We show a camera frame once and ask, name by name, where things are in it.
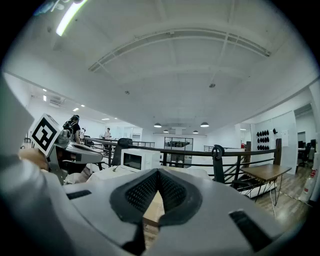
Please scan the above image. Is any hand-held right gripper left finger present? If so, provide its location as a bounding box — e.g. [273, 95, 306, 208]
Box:
[63, 168, 160, 248]

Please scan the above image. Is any black metal railing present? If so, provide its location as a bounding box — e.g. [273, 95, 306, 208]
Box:
[84, 136, 282, 191]

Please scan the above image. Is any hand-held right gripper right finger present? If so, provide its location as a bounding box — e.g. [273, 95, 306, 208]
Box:
[147, 168, 285, 256]

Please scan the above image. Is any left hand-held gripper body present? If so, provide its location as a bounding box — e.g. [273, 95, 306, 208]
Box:
[28, 113, 87, 186]

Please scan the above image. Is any person's left forearm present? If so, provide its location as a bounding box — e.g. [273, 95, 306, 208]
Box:
[18, 147, 50, 171]

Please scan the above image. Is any white ceiling cable tray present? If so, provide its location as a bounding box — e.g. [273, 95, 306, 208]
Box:
[88, 28, 272, 73]

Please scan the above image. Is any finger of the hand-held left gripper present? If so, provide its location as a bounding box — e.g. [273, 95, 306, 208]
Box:
[67, 142, 104, 165]

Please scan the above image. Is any white bottle with red label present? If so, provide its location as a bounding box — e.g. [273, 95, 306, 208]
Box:
[303, 168, 319, 204]

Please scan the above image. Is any group of black wall-hung items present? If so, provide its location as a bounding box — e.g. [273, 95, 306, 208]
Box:
[256, 129, 270, 151]

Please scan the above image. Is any dark framed glass partition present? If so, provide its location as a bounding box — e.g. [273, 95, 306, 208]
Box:
[164, 136, 194, 151]

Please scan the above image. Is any white stairwell panel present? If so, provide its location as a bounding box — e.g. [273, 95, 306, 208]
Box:
[192, 149, 276, 176]

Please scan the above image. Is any wooden side table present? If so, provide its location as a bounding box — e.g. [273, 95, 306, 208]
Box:
[239, 163, 293, 206]

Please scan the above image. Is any ceiling air conditioner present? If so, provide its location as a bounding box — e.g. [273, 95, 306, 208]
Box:
[48, 98, 66, 108]

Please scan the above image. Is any black mesh office chair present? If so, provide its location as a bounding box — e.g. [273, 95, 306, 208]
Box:
[211, 144, 262, 193]
[111, 137, 133, 167]

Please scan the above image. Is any distant black railing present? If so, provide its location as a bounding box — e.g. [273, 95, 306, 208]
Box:
[132, 141, 156, 148]
[203, 144, 241, 152]

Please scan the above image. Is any distant black office chair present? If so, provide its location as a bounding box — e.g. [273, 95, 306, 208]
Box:
[298, 142, 312, 167]

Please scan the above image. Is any white microwave oven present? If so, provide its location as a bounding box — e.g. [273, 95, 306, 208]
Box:
[120, 148, 162, 173]

